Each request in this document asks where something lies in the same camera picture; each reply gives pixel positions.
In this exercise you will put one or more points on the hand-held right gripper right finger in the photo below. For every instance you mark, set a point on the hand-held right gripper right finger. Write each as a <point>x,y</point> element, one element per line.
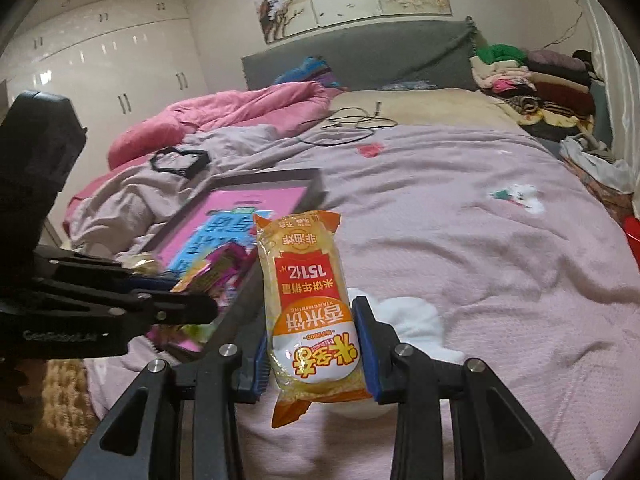
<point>367,350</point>

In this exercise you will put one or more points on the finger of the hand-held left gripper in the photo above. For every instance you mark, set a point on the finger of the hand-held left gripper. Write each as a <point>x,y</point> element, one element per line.
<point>175,310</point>
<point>155,283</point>

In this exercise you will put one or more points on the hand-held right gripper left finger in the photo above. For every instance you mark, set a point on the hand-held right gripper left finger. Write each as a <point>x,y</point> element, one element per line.
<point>260,360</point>

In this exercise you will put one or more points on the purple biscuit roll packet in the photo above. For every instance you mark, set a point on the purple biscuit roll packet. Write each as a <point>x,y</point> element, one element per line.
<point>220,270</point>

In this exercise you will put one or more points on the orange rice cracker packet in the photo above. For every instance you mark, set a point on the orange rice cracker packet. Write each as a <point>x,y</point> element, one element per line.
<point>305,310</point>

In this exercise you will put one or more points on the dark shallow box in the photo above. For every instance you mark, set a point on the dark shallow box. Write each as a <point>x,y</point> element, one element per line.
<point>315,182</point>

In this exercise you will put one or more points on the white cartoon shaped mat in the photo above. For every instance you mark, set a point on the white cartoon shaped mat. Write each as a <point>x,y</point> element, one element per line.
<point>415,320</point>

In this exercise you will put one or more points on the white glossy wardrobe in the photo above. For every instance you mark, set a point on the white glossy wardrobe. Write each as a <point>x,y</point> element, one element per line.
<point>125,60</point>

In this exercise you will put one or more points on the lilac bed blanket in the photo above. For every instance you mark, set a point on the lilac bed blanket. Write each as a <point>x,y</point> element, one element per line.
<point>475,260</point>

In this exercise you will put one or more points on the pink book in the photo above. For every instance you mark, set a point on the pink book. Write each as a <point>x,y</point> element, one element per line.
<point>270,200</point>

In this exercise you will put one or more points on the pink quilt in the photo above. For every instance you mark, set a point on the pink quilt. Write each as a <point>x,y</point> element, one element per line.
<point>225,110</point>

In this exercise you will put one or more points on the beige blanket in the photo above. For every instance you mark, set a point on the beige blanket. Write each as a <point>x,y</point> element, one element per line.
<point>440,105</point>

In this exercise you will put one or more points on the blue crumpled cloth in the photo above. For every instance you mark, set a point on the blue crumpled cloth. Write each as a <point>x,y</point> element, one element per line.
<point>310,67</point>

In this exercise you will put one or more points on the floral pillow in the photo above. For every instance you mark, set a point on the floral pillow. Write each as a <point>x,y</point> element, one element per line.
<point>410,85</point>

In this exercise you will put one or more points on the purple cloth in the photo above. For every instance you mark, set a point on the purple cloth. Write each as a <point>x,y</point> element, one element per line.
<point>332,80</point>

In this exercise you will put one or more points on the red plastic bag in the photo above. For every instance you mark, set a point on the red plastic bag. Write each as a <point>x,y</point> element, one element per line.
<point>634,232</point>

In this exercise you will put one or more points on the white grey cloth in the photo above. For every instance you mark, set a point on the white grey cloth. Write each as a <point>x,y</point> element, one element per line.
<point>595,165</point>

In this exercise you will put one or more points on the grey padded headboard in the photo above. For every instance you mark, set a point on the grey padded headboard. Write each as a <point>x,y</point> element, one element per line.
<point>390,55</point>

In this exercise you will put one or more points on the stack of folded clothes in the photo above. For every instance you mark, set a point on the stack of folded clothes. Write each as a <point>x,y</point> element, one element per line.
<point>540,85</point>

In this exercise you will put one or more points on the cream satin curtain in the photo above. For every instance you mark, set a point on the cream satin curtain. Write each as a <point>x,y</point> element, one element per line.
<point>620,85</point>

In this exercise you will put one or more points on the black plastic frame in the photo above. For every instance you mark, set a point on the black plastic frame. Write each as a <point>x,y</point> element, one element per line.
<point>192,165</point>

